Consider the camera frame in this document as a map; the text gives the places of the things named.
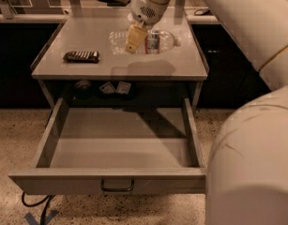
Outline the dark striped snack bar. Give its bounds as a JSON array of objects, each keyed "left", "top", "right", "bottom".
[{"left": 63, "top": 51, "right": 99, "bottom": 64}]

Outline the black chair seat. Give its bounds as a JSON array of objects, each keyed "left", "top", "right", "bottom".
[{"left": 97, "top": 0, "right": 130, "bottom": 7}]

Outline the grey open top drawer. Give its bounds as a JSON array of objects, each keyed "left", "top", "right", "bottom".
[{"left": 8, "top": 99, "right": 206, "bottom": 195}]

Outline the small white tag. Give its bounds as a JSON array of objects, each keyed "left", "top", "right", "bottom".
[
  {"left": 115, "top": 82, "right": 131, "bottom": 95},
  {"left": 99, "top": 82, "right": 115, "bottom": 95}
]

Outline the left small white tag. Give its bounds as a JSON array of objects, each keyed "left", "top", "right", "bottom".
[{"left": 99, "top": 82, "right": 115, "bottom": 95}]

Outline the white ceramic bowl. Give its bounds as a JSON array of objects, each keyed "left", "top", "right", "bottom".
[{"left": 128, "top": 13, "right": 133, "bottom": 22}]

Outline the clear plastic water bottle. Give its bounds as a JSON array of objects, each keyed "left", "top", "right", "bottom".
[{"left": 109, "top": 30, "right": 181, "bottom": 55}]

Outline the right small white tag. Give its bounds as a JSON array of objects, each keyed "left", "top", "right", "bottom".
[{"left": 115, "top": 82, "right": 131, "bottom": 95}]

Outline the black cable on ledge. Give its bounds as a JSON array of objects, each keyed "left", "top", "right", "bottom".
[{"left": 193, "top": 7, "right": 213, "bottom": 17}]

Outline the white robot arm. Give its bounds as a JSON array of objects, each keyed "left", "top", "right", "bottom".
[{"left": 204, "top": 0, "right": 288, "bottom": 225}]

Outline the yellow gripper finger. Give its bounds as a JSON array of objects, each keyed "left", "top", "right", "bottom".
[{"left": 125, "top": 23, "right": 147, "bottom": 53}]

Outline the round black knob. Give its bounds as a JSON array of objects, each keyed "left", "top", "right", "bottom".
[{"left": 74, "top": 80, "right": 92, "bottom": 99}]

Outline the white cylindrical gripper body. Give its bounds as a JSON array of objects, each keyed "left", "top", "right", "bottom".
[{"left": 130, "top": 0, "right": 168, "bottom": 24}]

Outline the black floor cable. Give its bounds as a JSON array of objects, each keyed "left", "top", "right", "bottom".
[{"left": 21, "top": 191, "right": 55, "bottom": 225}]

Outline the black drawer handle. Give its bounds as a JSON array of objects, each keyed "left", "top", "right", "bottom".
[{"left": 100, "top": 179, "right": 135, "bottom": 193}]

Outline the grey counter cabinet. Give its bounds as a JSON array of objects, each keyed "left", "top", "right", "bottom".
[{"left": 30, "top": 7, "right": 210, "bottom": 111}]

